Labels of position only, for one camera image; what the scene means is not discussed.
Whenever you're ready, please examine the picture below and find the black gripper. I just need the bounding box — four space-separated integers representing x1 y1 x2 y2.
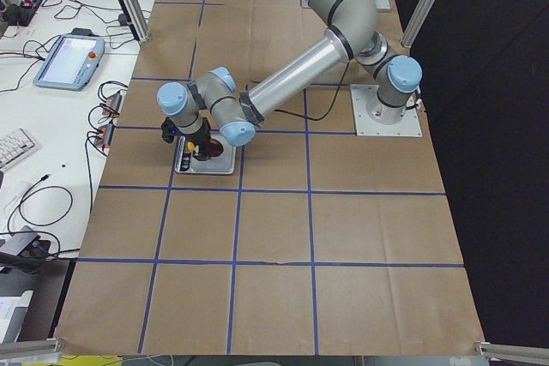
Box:
186 119 211 162

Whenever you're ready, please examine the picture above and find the red yellow mango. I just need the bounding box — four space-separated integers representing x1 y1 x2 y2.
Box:
186 138 224 159

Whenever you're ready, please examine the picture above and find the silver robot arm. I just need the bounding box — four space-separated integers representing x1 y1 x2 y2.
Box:
157 0 423 161

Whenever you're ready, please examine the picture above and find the silver digital kitchen scale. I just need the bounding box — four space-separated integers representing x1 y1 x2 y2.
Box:
173 134 237 175

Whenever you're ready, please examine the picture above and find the lower orange adapter box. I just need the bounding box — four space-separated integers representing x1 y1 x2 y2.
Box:
93 123 115 151

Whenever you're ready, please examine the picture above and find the orange adapter box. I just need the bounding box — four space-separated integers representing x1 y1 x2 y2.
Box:
93 123 115 151
102 92 123 118

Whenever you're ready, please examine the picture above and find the upper orange adapter box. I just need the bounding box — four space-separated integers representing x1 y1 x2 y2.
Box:
102 92 123 118

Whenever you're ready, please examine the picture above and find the black power adapter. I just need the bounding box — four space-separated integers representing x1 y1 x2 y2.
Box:
118 14 129 27

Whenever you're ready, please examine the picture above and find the blue teach pendant tablet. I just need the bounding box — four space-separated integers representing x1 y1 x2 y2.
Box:
33 34 105 91

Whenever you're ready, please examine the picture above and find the white keyboard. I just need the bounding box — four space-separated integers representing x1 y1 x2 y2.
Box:
1 128 40 172

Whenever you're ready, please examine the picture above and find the grey laptop hub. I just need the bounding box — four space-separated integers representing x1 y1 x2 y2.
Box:
1 226 51 259

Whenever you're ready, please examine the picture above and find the black electronics board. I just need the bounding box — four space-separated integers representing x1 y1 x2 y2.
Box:
2 0 42 27

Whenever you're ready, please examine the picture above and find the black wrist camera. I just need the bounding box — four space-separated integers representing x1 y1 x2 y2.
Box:
161 117 178 144

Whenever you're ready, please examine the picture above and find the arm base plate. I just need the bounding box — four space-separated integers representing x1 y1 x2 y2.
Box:
375 0 391 12
350 84 423 138

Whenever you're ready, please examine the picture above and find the black looped usb cable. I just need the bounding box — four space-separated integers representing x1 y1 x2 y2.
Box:
7 173 74 234

